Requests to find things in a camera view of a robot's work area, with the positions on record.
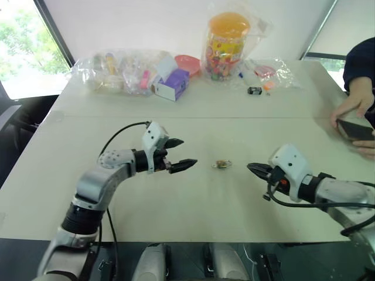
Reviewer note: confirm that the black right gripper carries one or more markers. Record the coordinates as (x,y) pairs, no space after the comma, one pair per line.
(276,181)

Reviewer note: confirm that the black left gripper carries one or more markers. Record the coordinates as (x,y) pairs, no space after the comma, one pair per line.
(160,158)

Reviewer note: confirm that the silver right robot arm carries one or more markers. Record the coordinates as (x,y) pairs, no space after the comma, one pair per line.
(342,190)

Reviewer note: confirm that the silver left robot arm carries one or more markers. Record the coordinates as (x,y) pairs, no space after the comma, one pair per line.
(93,181)

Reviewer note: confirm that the person's left hand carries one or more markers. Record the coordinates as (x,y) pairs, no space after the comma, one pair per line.
(366,148)

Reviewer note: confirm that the person's right hand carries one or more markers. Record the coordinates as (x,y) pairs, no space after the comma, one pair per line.
(351,106)

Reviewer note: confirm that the small wrapped candy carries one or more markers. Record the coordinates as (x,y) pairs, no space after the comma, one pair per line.
(223,164)

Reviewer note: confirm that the purple and white carton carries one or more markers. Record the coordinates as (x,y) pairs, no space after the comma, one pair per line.
(173,85)

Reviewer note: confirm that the small black box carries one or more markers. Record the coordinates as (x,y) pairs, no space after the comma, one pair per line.
(254,90)

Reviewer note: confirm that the pink toy block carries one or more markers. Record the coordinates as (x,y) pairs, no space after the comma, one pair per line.
(145,79)

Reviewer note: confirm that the small orange block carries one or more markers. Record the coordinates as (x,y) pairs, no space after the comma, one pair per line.
(268,85)

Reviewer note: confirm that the pink plastic bowl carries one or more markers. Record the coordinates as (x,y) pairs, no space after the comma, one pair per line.
(189,63)

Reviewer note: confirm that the silver rounded robot leg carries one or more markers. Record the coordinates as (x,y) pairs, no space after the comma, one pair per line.
(227,262)
(152,262)

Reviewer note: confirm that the crumpled clear plastic bag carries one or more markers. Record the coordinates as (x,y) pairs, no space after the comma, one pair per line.
(285,74)

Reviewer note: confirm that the red rimmed clear container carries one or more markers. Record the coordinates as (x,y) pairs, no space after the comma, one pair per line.
(264,71)

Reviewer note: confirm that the dark smartphone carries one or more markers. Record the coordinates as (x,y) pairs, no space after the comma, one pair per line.
(356,131)

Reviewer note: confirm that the clear plastic bag of toys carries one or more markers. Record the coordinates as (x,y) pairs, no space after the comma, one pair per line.
(117,70)

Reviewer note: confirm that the candy jar with orange lid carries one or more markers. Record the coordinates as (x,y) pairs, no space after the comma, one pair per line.
(224,47)

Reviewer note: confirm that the person's dark sleeve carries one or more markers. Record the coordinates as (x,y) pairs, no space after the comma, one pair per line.
(360,67)

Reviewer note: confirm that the clear plastic bag around jar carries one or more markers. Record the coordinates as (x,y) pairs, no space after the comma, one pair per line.
(260,24)

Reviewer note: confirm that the dark office chair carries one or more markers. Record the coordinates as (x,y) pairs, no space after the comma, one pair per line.
(20,126)

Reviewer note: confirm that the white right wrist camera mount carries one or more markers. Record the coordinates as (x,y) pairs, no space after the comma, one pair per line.
(290,159)

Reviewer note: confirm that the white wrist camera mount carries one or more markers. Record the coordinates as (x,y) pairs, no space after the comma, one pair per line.
(152,134)
(290,159)

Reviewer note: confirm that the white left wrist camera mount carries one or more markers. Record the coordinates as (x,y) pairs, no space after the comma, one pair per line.
(152,134)

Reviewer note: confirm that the black bracket under table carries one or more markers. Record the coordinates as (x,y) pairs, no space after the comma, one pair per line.
(271,266)

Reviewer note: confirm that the grey window frame post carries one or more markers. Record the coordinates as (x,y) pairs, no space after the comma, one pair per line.
(320,26)

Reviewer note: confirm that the dark window frame post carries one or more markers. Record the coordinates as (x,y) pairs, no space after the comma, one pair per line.
(54,32)

